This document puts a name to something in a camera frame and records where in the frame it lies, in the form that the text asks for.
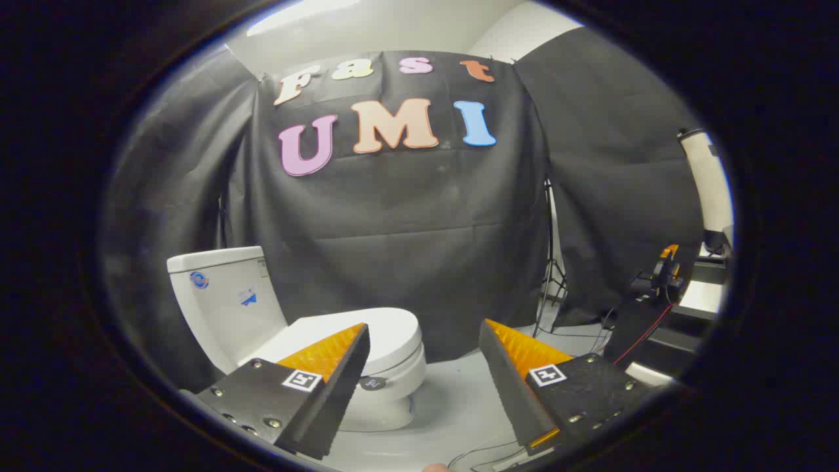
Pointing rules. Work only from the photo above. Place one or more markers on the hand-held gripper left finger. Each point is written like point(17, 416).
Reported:
point(341, 383)

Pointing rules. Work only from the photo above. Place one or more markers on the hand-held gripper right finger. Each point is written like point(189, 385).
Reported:
point(505, 380)

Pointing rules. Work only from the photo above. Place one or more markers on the white toilet lid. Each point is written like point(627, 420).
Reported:
point(393, 334)

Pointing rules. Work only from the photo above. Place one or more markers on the white toilet seat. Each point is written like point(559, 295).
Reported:
point(413, 375)

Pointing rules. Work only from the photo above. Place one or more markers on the white ceramic toilet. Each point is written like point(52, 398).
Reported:
point(223, 314)

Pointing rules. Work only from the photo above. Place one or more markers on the white toilet tank cover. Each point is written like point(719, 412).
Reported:
point(210, 259)

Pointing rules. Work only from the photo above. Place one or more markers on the black tripod stand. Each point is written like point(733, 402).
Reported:
point(549, 262)

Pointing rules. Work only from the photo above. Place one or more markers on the black backdrop cloth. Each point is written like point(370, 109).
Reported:
point(393, 229)

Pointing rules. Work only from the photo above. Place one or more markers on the orange and black gripper device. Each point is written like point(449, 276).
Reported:
point(665, 275)

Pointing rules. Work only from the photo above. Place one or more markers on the white cylinder roll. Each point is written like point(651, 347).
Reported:
point(711, 183)

